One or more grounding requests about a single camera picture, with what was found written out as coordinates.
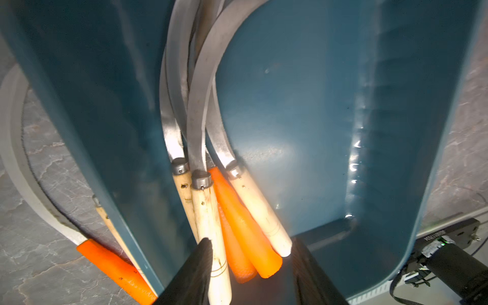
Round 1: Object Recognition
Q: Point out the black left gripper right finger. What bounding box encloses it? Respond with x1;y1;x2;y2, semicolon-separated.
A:
291;238;348;305

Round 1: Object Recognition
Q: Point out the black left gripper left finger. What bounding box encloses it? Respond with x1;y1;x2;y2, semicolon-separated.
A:
153;238;213;305

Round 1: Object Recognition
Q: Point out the thin orange handle sickle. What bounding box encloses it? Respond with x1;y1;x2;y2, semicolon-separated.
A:
165;0;283;280

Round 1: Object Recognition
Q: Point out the orange handle sickle group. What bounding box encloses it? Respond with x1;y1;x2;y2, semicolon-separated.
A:
218;204;257;283

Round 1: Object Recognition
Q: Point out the wooden handle sickle group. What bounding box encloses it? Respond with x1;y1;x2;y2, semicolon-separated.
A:
159;50;199;242

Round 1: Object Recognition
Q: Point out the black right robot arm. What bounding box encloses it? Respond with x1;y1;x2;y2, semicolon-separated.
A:
421;236;487;304

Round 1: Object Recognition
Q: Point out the teal plastic storage bin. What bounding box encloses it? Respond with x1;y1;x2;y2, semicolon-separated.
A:
1;1;486;297

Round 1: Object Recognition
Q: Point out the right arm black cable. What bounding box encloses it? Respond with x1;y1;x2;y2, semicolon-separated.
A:
388;243;488;305

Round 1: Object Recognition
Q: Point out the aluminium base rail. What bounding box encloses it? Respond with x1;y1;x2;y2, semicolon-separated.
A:
349;207;487;304

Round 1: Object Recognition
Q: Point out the wooden handle sickle beside bin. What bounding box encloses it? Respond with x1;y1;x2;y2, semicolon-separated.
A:
92;195;156;295

